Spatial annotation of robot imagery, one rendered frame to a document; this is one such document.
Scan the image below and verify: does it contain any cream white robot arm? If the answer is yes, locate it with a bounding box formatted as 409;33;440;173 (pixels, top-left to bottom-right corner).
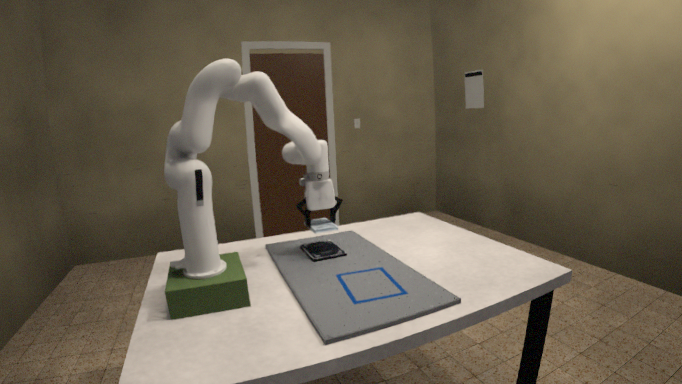
164;59;329;279

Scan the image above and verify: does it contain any blue rectangular tape outline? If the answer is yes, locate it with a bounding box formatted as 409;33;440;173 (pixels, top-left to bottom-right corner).
336;267;408;304

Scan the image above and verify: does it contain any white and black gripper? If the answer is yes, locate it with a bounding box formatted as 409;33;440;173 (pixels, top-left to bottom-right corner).
296;179;343;228

